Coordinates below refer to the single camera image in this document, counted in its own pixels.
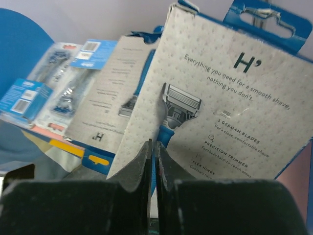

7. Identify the colourful wooden shelf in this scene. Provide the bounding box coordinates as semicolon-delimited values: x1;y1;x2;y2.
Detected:
0;7;313;182

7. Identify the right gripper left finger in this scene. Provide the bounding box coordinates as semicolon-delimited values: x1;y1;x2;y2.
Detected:
0;141;153;235

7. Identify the Harry's razor pack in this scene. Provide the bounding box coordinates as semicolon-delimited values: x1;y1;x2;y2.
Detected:
108;0;313;180
65;26;164;175

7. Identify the checked blue beige pillow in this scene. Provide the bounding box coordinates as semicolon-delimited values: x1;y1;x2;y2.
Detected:
0;121;81;180

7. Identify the blue Gillette razor blister pack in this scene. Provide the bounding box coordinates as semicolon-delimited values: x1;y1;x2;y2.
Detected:
0;43;82;129

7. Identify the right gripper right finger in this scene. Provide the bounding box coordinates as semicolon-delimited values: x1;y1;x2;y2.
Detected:
156;142;308;235

